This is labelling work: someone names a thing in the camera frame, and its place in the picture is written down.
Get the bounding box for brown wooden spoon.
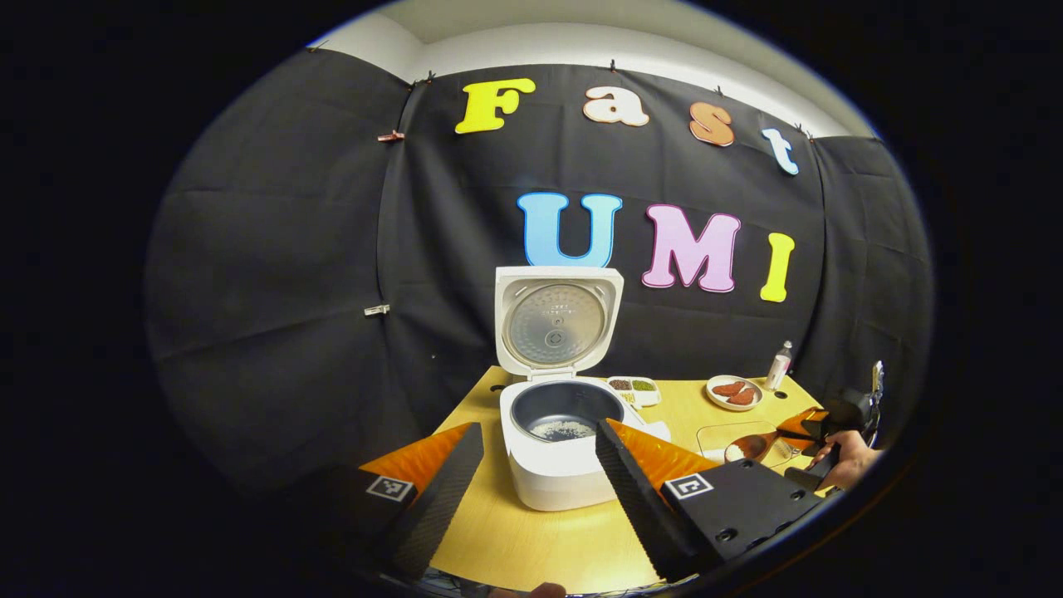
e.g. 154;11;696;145
724;429;811;464

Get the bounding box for white divided bean dish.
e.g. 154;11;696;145
606;376;663;408

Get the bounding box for white rice cooker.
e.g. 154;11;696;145
495;266;672;512

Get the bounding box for clear plastic bottle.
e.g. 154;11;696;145
765;340;794;391

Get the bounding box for clear plastic rice container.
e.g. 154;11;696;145
696;421;802;468

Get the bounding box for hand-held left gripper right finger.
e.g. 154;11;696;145
595;418;840;582

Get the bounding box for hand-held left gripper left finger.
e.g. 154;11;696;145
320;422;485;582

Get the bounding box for white round plate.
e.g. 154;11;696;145
706;375;764;412

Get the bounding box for black backdrop cloth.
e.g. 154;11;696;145
143;48;935;499

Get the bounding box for white rice grains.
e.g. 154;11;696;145
529;419;596;442

